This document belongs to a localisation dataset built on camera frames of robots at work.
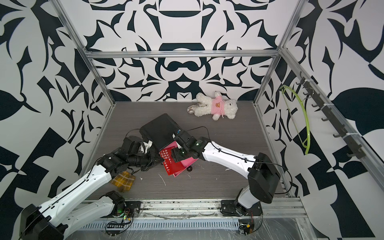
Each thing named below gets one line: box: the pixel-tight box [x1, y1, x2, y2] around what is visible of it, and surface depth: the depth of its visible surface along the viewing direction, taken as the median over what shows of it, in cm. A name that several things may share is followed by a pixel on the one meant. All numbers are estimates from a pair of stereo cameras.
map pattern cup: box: [187, 104, 199, 114], surface depth 114 cm
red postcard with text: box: [159, 146, 186, 176], surface depth 78 cm
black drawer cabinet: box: [139, 113, 180, 151], surface depth 87 cm
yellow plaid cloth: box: [110, 171, 136, 193], surface depth 83 cm
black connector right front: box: [238, 224, 255, 236], surface depth 72 cm
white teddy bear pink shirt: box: [194, 91, 239, 121], surface depth 110 cm
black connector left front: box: [105, 216, 134, 236], surface depth 71 cm
